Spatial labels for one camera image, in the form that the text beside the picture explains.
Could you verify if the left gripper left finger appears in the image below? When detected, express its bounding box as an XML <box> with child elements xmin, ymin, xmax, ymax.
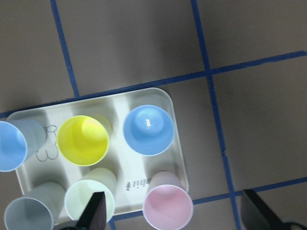
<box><xmin>76</xmin><ymin>192</ymin><xmax>106</xmax><ymax>230</ymax></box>

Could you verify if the pale green white cup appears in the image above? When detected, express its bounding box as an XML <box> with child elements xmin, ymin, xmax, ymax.
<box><xmin>64</xmin><ymin>168</ymin><xmax>117</xmax><ymax>222</ymax></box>

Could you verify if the light blue cup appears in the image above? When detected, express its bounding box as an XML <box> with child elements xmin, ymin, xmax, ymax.
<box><xmin>0</xmin><ymin>120</ymin><xmax>47</xmax><ymax>172</ymax></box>

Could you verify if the pink plastic cup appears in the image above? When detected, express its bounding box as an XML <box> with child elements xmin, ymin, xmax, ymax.
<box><xmin>142</xmin><ymin>171</ymin><xmax>194</xmax><ymax>230</ymax></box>

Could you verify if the yellow plastic cup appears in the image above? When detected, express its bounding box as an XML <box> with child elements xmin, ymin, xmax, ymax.
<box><xmin>57</xmin><ymin>115</ymin><xmax>112</xmax><ymax>166</ymax></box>

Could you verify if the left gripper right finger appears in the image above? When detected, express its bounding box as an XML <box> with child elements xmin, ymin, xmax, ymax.
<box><xmin>240</xmin><ymin>189</ymin><xmax>291</xmax><ymax>230</ymax></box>

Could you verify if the blue plastic cup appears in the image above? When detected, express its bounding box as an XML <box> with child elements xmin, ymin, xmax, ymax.
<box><xmin>123</xmin><ymin>104</ymin><xmax>175</xmax><ymax>156</ymax></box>

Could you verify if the grey plastic cup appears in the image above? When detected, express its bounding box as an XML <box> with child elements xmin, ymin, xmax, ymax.
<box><xmin>4</xmin><ymin>182</ymin><xmax>66</xmax><ymax>230</ymax></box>

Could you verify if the cream plastic tray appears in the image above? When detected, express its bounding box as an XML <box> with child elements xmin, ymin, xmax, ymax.
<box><xmin>8</xmin><ymin>88</ymin><xmax>189</xmax><ymax>215</ymax></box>

